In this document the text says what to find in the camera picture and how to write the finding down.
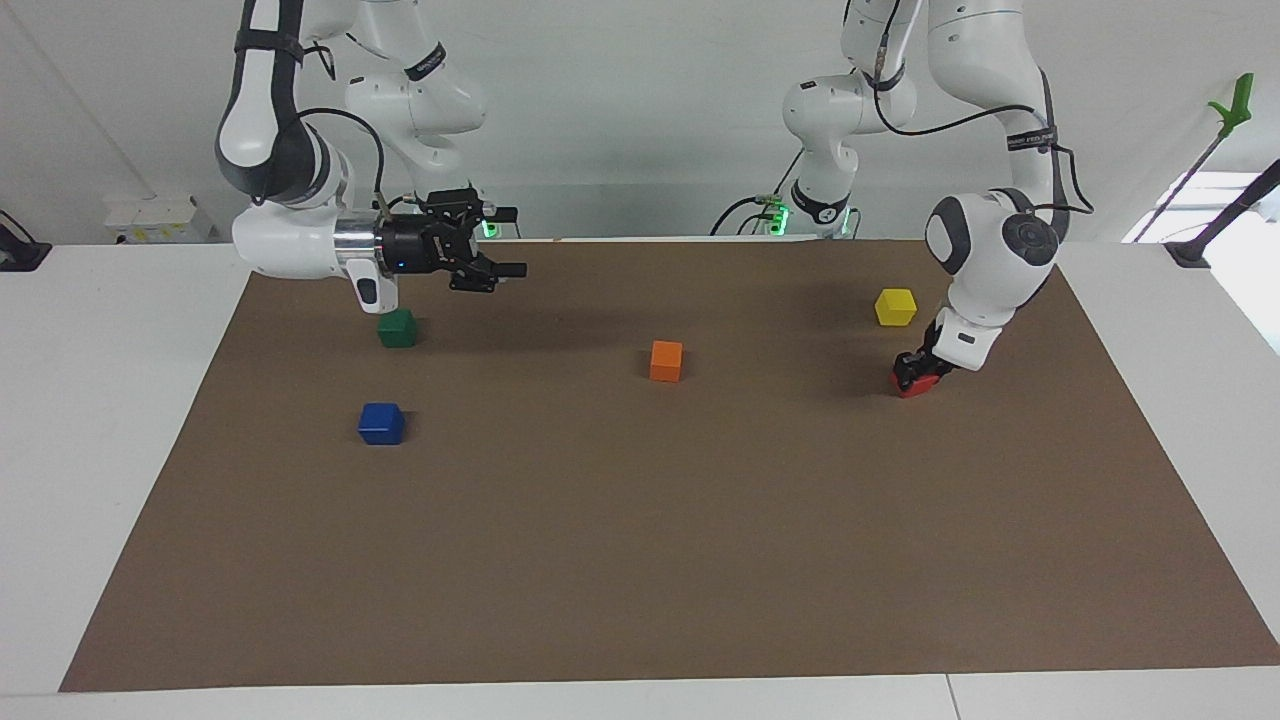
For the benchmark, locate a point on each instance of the brown table mat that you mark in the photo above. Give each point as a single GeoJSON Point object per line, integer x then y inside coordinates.
{"type": "Point", "coordinates": [640, 520]}

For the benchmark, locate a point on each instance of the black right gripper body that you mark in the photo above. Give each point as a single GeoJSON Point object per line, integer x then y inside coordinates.
{"type": "Point", "coordinates": [415, 247]}

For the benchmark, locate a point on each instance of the black table clamp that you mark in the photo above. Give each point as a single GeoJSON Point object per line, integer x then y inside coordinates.
{"type": "Point", "coordinates": [18, 252]}

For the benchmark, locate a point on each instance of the blue cube block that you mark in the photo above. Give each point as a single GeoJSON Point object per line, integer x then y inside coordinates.
{"type": "Point", "coordinates": [380, 424]}

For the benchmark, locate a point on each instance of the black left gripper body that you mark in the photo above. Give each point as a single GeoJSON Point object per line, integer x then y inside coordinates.
{"type": "Point", "coordinates": [930, 342]}

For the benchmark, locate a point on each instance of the black angled stand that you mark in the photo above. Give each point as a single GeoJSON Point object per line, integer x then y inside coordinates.
{"type": "Point", "coordinates": [1225, 215]}

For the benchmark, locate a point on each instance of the orange cube block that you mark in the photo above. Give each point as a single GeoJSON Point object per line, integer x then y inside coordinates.
{"type": "Point", "coordinates": [666, 362]}

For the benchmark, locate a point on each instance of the white wall socket box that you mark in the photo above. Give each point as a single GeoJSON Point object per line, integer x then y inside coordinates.
{"type": "Point", "coordinates": [155, 218]}

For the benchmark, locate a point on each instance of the yellow cube block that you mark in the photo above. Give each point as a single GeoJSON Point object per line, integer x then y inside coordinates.
{"type": "Point", "coordinates": [895, 307]}

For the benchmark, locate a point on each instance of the green cube block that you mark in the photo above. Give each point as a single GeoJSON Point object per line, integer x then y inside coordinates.
{"type": "Point", "coordinates": [397, 330]}

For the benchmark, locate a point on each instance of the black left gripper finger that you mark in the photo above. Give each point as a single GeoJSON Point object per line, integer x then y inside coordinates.
{"type": "Point", "coordinates": [942, 370]}
{"type": "Point", "coordinates": [908, 365]}

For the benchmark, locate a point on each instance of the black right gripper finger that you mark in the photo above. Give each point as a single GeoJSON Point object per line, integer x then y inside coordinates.
{"type": "Point", "coordinates": [503, 214]}
{"type": "Point", "coordinates": [512, 270]}

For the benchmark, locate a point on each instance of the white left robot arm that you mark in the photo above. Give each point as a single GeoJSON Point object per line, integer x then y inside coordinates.
{"type": "Point", "coordinates": [985, 260]}

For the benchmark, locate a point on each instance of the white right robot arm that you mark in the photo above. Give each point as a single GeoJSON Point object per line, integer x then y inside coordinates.
{"type": "Point", "coordinates": [290, 245]}

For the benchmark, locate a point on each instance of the green clamp on pole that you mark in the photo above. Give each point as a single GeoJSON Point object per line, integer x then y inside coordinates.
{"type": "Point", "coordinates": [1235, 108]}

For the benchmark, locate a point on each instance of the red cube block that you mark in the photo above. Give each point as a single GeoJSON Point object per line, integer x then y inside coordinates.
{"type": "Point", "coordinates": [912, 388]}

